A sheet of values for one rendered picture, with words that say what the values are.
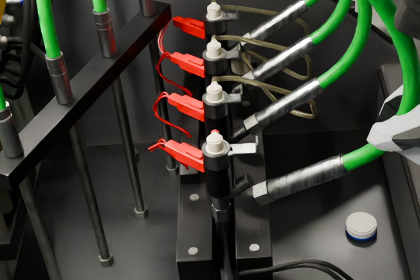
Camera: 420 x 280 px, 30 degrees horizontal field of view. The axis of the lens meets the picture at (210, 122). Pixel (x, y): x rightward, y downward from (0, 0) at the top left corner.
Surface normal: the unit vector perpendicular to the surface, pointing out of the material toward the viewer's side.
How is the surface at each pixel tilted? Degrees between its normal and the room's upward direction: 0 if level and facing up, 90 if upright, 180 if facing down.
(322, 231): 0
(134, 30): 0
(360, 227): 0
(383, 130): 47
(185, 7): 90
